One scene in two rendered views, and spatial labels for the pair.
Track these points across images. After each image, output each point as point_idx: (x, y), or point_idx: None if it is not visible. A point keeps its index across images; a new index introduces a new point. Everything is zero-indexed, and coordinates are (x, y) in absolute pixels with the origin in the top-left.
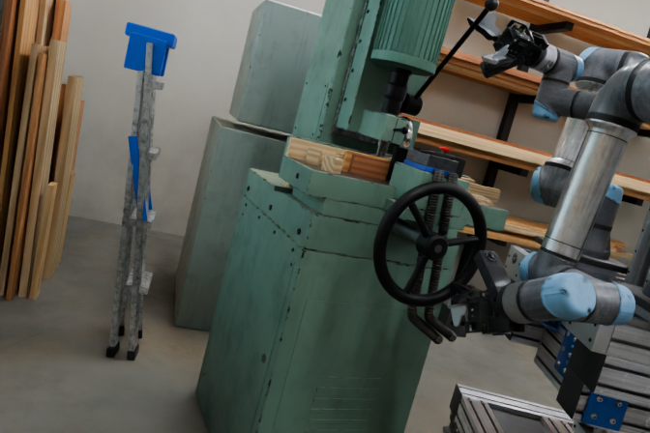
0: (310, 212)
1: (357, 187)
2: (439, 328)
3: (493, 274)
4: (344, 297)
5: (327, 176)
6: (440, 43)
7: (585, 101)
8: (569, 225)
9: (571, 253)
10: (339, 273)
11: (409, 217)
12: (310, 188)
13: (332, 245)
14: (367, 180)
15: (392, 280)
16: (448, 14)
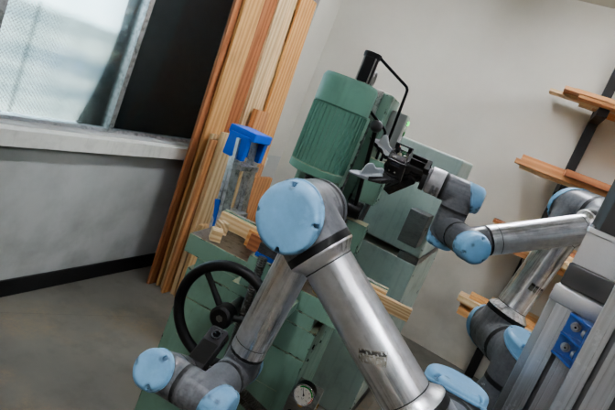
0: (190, 265)
1: (222, 255)
2: (248, 402)
3: (200, 346)
4: None
5: (200, 241)
6: (333, 156)
7: (451, 232)
8: (243, 322)
9: (238, 350)
10: (202, 321)
11: (234, 290)
12: (188, 246)
13: (199, 296)
14: (237, 253)
15: (183, 331)
16: (343, 131)
